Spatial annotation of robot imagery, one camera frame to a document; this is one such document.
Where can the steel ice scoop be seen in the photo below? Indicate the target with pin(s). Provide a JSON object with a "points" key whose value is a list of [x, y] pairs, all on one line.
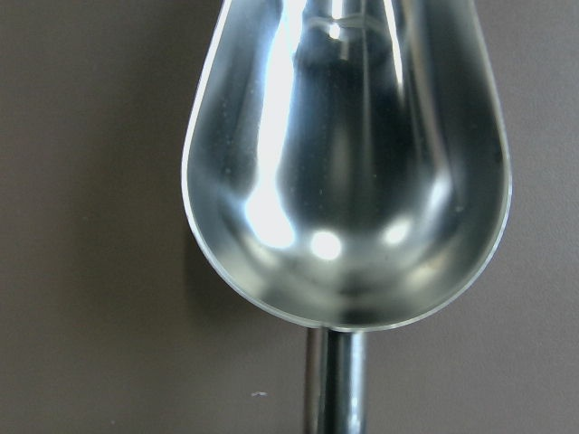
{"points": [[346, 168]]}

